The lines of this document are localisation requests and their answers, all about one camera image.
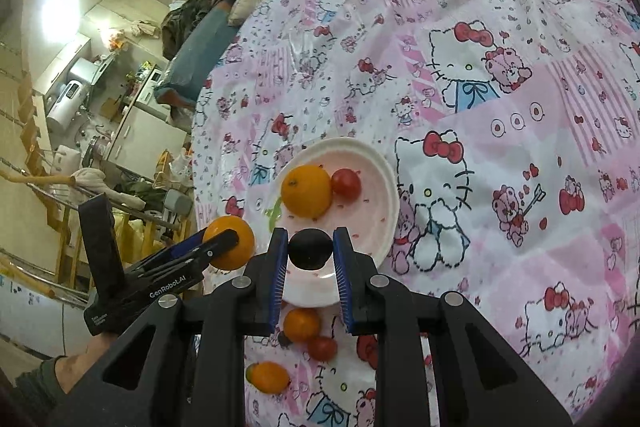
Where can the yellow wooden chair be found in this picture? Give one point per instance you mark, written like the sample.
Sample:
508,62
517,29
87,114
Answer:
136,230

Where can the red cherry tomato on plate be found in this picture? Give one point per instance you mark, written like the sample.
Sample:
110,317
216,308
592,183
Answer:
346,184

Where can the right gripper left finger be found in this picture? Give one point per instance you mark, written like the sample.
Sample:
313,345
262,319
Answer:
248,305

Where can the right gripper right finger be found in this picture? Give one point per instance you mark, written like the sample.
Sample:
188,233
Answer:
479,379

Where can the blue pillow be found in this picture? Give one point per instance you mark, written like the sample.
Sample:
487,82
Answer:
188,71

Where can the red cherry tomato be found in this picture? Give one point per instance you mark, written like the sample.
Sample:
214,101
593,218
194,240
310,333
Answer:
322,348
346,184

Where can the large orange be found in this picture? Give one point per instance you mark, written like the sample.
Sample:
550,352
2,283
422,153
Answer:
231,242
307,191

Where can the small orange with green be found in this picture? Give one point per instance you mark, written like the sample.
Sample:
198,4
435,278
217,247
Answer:
268,377

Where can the left hand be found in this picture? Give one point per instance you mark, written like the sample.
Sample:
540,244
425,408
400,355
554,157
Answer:
69,370

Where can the pile of dark clothes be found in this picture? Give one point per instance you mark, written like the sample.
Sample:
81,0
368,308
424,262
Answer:
210,1

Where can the pink white plate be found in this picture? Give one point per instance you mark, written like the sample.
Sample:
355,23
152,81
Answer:
371,220

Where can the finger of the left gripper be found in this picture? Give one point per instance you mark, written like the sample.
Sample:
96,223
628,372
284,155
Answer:
172,279
171,257

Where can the dark plum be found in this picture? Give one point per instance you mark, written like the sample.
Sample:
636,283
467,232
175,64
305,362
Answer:
310,249

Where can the small orange mandarin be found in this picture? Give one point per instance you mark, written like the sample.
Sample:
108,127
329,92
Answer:
301,325

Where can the large orange on plate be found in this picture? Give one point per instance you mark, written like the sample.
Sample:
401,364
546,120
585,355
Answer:
307,191

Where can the white kitchen appliance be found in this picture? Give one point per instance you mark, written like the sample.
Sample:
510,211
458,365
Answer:
68,104

